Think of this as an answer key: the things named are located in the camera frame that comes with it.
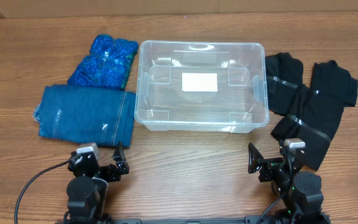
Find blue denim jeans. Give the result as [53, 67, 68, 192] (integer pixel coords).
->
[34, 85, 135, 147]

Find blue sequin garment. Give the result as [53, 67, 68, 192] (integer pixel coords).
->
[67, 34, 139, 90]

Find small folded black garment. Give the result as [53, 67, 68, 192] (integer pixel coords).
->
[265, 52, 303, 116]

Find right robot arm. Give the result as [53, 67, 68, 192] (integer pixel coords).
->
[244, 139, 331, 224]

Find white label in bin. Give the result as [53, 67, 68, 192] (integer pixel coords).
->
[181, 73, 218, 92]

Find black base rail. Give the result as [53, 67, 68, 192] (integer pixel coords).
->
[112, 215, 259, 224]

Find clear plastic storage bin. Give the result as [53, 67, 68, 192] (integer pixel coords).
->
[134, 40, 269, 133]

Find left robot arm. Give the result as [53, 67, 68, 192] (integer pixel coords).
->
[63, 142, 129, 224]

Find large black garment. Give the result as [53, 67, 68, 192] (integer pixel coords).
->
[272, 60, 358, 170]

